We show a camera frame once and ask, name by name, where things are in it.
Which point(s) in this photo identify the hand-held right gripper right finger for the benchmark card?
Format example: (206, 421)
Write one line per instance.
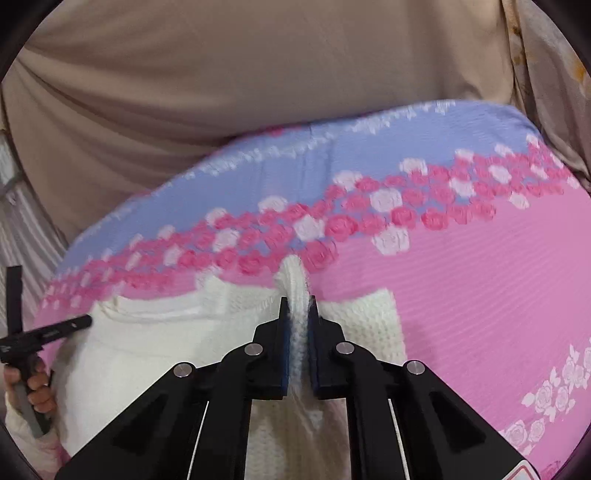
(314, 350)

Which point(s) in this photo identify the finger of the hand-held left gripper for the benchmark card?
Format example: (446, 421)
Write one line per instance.
(64, 330)

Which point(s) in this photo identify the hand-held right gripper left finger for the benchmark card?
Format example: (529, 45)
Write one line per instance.
(285, 350)

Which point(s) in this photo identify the white red black knit sweater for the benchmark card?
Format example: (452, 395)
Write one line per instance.
(152, 346)

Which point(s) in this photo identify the person's left forearm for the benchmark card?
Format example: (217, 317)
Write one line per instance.
(21, 431)

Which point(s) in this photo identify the person's left hand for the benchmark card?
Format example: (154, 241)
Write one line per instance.
(41, 392)

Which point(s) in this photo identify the white satin curtain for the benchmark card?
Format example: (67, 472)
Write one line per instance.
(27, 230)

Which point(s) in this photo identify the pink floral bed sheet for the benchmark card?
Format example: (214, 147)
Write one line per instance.
(438, 286)

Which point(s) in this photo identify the beige curtain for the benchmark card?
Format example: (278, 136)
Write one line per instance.
(231, 83)

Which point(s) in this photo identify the cream floral curtain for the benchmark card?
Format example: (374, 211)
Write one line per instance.
(549, 83)

